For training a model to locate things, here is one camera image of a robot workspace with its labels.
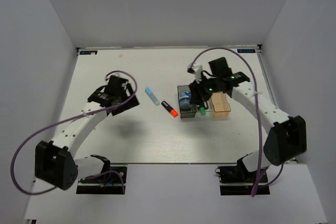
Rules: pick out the right corner label sticker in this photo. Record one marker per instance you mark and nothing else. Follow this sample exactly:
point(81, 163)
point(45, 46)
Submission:
point(246, 51)

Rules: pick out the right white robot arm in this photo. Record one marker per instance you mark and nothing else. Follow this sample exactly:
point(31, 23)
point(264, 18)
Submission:
point(286, 135)

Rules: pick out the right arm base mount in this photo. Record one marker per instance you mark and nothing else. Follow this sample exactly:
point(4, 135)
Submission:
point(235, 180)

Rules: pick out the green highlighter marker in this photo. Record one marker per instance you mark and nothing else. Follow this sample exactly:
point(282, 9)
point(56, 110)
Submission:
point(202, 111)

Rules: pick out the left corner label sticker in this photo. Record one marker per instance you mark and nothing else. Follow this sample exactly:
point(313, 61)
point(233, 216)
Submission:
point(88, 52)

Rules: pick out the blue cleaning gel jar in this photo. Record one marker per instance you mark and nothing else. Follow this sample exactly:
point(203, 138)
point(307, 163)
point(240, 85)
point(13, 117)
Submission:
point(184, 100)

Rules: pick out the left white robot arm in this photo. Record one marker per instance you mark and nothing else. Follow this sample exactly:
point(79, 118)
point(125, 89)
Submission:
point(56, 162)

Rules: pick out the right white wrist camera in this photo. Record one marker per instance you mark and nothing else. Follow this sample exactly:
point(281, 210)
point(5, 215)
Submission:
point(195, 69)

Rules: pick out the corner label sticker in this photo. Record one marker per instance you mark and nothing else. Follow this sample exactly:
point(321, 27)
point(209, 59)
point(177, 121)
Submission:
point(88, 52)
point(246, 51)

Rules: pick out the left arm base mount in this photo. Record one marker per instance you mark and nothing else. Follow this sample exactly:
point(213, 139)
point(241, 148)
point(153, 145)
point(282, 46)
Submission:
point(107, 184)

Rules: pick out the grey transparent tray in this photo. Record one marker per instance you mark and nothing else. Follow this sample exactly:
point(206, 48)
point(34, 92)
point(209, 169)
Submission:
point(184, 114)

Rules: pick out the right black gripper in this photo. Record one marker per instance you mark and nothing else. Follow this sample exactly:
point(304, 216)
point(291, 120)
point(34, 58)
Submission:
point(196, 90)

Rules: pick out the amber transparent tray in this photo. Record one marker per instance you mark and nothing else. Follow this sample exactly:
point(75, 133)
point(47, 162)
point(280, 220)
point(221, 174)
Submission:
point(221, 107)

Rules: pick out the orange highlighter marker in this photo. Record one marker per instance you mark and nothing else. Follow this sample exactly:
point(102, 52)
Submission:
point(170, 110)

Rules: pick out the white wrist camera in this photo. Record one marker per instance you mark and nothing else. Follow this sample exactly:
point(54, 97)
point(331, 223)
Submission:
point(195, 69)
point(107, 78)

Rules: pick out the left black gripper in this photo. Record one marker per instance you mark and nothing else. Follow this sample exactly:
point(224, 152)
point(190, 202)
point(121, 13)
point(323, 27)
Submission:
point(130, 103)

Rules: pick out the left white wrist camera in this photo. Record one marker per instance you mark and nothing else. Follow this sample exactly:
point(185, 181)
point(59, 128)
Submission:
point(107, 78)

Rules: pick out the clear transparent tray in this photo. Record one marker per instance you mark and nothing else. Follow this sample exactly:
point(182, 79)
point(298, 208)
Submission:
point(208, 107)

